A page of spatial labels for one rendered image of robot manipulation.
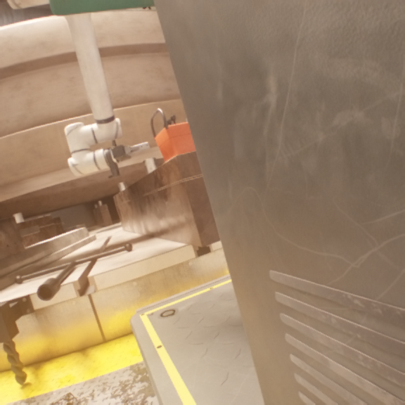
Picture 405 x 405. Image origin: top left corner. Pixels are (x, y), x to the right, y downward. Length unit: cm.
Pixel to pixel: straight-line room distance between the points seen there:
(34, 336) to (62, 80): 149
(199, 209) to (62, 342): 83
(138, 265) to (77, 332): 39
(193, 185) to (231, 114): 105
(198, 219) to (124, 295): 48
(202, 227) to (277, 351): 103
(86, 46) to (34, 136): 81
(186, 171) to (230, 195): 103
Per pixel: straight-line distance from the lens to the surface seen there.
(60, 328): 149
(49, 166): 192
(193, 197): 121
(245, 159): 16
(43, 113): 214
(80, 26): 131
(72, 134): 141
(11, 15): 587
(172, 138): 126
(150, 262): 137
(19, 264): 216
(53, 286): 127
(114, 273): 137
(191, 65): 21
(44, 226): 351
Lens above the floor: 55
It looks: 5 degrees down
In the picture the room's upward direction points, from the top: 16 degrees counter-clockwise
